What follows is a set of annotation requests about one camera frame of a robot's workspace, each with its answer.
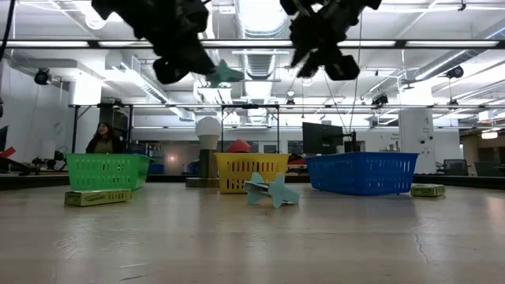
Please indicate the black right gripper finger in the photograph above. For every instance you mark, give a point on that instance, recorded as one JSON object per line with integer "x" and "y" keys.
{"x": 303, "y": 55}
{"x": 315, "y": 65}

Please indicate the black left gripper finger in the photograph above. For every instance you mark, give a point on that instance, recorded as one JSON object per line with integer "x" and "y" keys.
{"x": 195, "y": 57}

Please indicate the teal toy plane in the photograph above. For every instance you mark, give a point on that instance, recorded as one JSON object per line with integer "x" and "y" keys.
{"x": 276, "y": 191}
{"x": 225, "y": 74}

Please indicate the yellow plastic basket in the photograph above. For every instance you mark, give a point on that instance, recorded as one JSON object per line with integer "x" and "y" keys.
{"x": 248, "y": 171}

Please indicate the green yellow staples box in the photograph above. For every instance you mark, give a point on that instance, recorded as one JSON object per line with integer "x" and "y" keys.
{"x": 428, "y": 191}
{"x": 98, "y": 197}

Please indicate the black background robot arm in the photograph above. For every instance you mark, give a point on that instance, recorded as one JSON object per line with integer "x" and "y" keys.
{"x": 49, "y": 161}

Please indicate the black computer monitor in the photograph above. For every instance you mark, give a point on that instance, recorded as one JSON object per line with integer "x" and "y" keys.
{"x": 321, "y": 138}

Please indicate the white light bulb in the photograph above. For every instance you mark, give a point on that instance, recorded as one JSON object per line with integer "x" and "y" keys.
{"x": 208, "y": 131}

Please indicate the red background object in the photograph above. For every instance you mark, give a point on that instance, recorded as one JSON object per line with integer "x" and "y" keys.
{"x": 298, "y": 159}

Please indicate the wooden bulb stand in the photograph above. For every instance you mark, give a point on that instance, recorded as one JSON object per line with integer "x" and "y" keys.
{"x": 207, "y": 165}

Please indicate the black overhead rig bar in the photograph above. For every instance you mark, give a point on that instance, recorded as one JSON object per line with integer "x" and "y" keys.
{"x": 434, "y": 43}

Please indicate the blue plastic basket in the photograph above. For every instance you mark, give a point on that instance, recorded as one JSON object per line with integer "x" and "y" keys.
{"x": 361, "y": 173}

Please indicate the person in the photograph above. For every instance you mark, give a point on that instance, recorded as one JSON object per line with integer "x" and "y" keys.
{"x": 103, "y": 141}

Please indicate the white pillar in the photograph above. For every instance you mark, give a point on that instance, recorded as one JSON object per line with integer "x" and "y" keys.
{"x": 417, "y": 138}

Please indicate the black ceiling spotlight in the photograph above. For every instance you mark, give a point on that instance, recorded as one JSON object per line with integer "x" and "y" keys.
{"x": 42, "y": 76}
{"x": 455, "y": 72}

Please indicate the green plastic basket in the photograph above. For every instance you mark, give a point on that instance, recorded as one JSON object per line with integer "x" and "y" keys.
{"x": 104, "y": 171}

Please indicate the black office chair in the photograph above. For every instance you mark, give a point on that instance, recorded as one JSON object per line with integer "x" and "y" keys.
{"x": 489, "y": 169}
{"x": 456, "y": 167}

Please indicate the red black background device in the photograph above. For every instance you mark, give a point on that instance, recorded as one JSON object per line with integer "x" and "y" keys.
{"x": 12, "y": 163}

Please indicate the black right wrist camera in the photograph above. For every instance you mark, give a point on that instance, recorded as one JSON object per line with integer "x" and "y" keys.
{"x": 344, "y": 68}

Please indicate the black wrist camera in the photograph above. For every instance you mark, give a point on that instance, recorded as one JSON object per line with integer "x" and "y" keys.
{"x": 169, "y": 71}
{"x": 344, "y": 68}

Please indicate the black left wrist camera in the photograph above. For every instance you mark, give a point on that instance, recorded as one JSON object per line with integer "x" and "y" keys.
{"x": 169, "y": 71}

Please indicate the silver ventilation duct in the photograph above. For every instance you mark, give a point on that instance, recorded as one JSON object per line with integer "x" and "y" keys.
{"x": 258, "y": 59}

